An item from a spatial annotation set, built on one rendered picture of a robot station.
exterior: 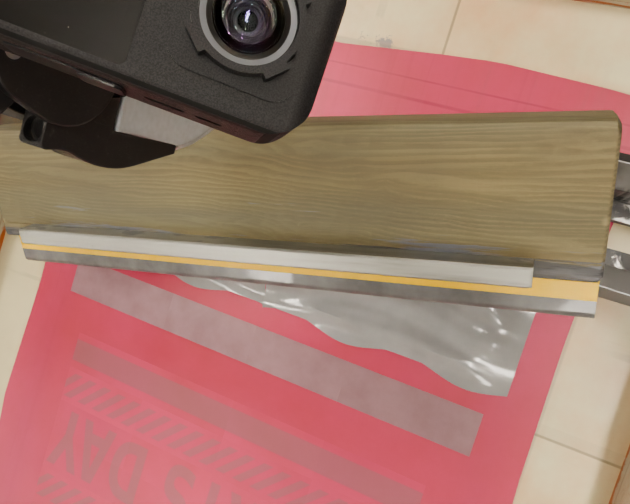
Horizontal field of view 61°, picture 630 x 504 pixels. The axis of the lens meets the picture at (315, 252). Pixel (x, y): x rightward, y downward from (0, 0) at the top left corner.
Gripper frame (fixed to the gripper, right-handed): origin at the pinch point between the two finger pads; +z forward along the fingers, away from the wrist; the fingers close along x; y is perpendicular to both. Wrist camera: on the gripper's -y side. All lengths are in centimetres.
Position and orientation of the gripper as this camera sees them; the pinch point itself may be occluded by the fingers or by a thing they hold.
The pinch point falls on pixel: (225, 104)
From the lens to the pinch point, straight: 28.0
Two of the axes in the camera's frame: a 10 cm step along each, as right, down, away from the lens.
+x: -2.9, 9.5, 0.7
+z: 3.0, 0.3, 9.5
